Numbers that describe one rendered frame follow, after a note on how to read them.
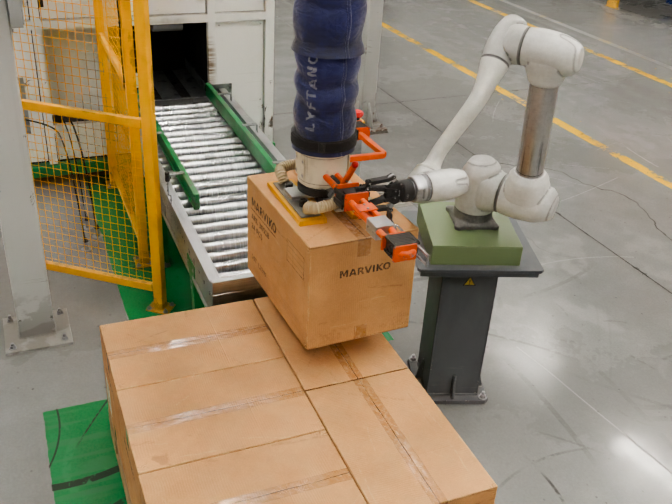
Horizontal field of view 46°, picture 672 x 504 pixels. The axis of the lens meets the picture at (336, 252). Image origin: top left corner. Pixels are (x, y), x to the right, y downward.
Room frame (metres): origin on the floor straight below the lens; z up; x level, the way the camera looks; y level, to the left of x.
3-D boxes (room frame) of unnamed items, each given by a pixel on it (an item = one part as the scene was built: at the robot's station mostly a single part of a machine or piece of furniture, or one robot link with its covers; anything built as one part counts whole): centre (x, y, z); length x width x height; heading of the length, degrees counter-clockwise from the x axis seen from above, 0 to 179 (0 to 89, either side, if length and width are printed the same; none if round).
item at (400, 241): (2.00, -0.18, 1.20); 0.08 x 0.07 x 0.05; 25
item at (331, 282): (2.55, 0.04, 0.86); 0.60 x 0.40 x 0.40; 27
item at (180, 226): (3.75, 0.94, 0.50); 2.31 x 0.05 x 0.19; 24
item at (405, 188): (2.38, -0.19, 1.19); 0.09 x 0.07 x 0.08; 114
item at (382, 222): (2.13, -0.13, 1.19); 0.07 x 0.07 x 0.04; 25
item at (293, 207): (2.51, 0.15, 1.08); 0.34 x 0.10 x 0.05; 25
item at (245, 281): (2.82, 0.17, 0.58); 0.70 x 0.03 x 0.06; 114
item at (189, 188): (4.10, 1.03, 0.60); 1.60 x 0.10 x 0.09; 24
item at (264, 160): (4.32, 0.55, 0.60); 1.60 x 0.10 x 0.09; 24
